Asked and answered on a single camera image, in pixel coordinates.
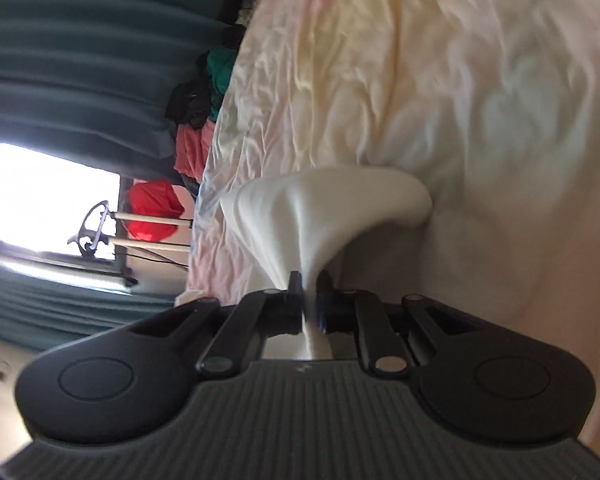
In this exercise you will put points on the white zip-up jacket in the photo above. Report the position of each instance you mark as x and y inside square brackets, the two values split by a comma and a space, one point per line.
[301, 221]

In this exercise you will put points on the green garment on pile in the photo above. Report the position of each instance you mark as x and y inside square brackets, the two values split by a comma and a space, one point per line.
[219, 68]

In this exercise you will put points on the pastel floral bed cover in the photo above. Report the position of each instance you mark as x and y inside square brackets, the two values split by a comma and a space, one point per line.
[493, 104]

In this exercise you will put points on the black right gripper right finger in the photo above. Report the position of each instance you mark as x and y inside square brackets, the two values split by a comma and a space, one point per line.
[478, 379]

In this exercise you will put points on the black garment on pile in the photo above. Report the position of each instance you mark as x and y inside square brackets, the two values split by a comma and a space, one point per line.
[189, 104]

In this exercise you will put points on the teal curtain left panel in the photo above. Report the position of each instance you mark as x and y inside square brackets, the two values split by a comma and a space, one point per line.
[39, 315]

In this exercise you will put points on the pink garment on pile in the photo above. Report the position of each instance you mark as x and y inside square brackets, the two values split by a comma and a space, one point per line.
[192, 148]

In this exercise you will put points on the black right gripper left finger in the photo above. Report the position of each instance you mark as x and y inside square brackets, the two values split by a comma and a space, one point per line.
[125, 383]

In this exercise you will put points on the white garment steamer stand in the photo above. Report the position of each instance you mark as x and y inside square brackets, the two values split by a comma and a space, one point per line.
[102, 226]

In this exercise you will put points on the red bag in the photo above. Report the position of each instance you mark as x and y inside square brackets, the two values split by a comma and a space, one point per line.
[156, 199]

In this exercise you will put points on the teal curtain panel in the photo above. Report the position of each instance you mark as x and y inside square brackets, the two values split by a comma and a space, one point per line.
[89, 80]
[39, 315]

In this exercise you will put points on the teal curtain right panel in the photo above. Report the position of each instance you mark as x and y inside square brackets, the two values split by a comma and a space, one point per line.
[89, 80]

